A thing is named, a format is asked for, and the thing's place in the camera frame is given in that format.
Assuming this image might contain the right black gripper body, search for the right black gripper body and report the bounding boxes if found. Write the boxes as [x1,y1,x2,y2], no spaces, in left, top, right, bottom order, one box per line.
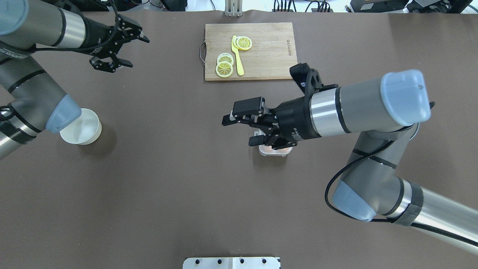
[261,97,321,149]

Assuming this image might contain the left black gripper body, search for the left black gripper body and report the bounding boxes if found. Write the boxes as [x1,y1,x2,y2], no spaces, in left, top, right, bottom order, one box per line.
[83,15,124,56]

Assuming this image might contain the clear plastic egg box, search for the clear plastic egg box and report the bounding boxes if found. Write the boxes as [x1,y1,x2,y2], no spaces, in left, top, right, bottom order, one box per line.
[258,144,293,157]

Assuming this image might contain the white bowl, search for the white bowl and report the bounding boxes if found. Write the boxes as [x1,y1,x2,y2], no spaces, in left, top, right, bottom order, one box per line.
[60,108,102,145]

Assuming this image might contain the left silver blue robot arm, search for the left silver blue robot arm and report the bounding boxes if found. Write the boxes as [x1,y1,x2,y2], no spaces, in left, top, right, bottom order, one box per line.
[0,0,150,158]

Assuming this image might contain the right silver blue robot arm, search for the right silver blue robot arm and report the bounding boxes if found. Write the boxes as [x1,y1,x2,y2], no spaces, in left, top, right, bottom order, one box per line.
[222,64,478,254]

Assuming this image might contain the yellow plastic knife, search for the yellow plastic knife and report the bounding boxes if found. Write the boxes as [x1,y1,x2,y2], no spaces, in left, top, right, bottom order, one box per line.
[231,35,244,76]

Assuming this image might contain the lemon slice near knife tip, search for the lemon slice near knife tip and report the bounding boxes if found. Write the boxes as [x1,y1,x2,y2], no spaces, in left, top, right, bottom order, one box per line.
[215,61,233,78]

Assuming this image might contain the lemon slice pair middle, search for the lemon slice pair middle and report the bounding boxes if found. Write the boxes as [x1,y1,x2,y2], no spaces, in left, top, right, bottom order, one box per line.
[217,53,234,65]

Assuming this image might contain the bamboo cutting board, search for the bamboo cutting board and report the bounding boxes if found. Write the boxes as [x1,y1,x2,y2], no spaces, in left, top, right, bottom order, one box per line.
[205,22,298,81]

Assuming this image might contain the white central mounting column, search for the white central mounting column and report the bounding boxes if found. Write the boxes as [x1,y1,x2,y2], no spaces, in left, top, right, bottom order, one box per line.
[182,256,282,269]

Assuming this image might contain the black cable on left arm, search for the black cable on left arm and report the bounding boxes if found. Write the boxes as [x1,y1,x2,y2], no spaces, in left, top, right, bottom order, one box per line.
[34,0,122,53]

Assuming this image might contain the lemon slice at handle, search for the lemon slice at handle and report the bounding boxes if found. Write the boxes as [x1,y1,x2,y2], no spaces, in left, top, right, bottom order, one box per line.
[233,36,252,50]

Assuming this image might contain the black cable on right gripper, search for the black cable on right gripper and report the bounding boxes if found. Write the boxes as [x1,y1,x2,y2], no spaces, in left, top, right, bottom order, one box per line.
[325,123,478,247]

